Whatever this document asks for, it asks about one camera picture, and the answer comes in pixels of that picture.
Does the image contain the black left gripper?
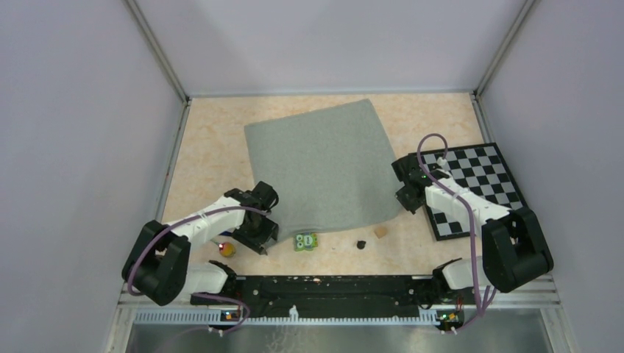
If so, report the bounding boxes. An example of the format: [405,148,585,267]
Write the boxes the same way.
[231,215,279,255]

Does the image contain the grey-green cloth napkin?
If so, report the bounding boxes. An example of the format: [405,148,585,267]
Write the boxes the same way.
[244,99,402,241]

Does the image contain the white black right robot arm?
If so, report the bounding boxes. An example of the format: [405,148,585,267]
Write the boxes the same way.
[391,154,554,303]

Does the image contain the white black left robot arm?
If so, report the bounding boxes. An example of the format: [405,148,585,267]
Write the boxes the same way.
[121,182,279,306]

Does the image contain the red yellow ball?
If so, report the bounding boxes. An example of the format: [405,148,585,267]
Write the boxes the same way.
[219,242,236,257]

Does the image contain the green owl toy block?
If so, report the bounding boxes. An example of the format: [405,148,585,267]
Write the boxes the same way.
[293,232,319,252]

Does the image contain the small tan wooden block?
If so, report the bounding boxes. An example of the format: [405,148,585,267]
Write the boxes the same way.
[374,227,389,239]

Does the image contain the black white checkerboard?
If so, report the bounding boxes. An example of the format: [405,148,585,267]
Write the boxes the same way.
[422,143,528,210]

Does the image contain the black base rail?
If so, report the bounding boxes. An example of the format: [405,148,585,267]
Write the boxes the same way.
[221,275,475,318]

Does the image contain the aluminium frame rail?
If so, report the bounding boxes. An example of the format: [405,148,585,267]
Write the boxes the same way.
[116,275,561,327]

